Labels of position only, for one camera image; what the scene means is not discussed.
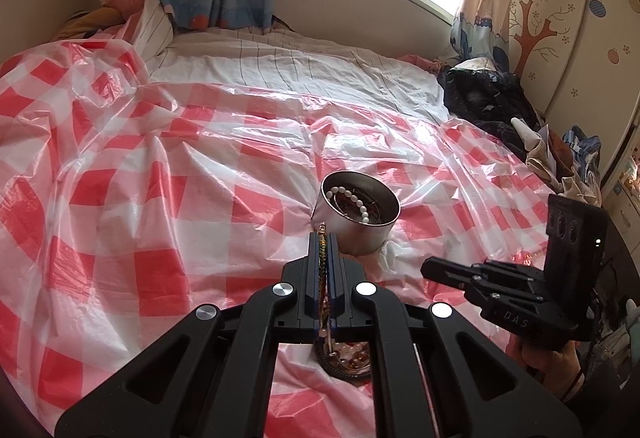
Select white bead bracelet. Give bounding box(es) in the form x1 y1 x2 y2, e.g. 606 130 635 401
327 187 373 225

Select person's right forearm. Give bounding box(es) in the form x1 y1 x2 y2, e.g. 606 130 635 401
560 358 633 438

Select pile of bracelets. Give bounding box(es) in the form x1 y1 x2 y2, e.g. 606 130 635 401
312 340 373 381

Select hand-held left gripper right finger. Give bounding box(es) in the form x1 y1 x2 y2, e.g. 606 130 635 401
327 233 585 438

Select multicoloured woven bracelet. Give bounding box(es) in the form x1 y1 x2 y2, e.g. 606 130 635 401
314 223 335 344

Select yellow cloth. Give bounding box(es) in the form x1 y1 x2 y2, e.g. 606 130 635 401
52 8 126 41

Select round metal tin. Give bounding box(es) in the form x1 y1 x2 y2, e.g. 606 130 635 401
310 171 402 256

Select beige crumpled cloth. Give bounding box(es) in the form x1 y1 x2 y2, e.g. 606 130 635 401
510 118 571 183

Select dark crumpled clothing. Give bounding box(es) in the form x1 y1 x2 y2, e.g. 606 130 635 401
437 65 548 163

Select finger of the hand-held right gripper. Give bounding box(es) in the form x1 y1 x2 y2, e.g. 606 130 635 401
420 257 545 307

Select red white checkered plastic sheet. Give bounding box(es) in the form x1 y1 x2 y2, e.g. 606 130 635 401
0 15 571 438

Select white striped bed sheet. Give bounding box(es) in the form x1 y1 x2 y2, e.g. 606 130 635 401
132 0 451 123

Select blue bag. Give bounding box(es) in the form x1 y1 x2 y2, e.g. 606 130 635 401
560 128 602 205

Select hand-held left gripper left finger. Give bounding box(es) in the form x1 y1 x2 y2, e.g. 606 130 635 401
54 230 326 438

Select wardrobe with tree decal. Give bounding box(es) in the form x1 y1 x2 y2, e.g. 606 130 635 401
507 0 640 199

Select person's right hand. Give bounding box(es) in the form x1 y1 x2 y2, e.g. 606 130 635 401
510 338 583 401

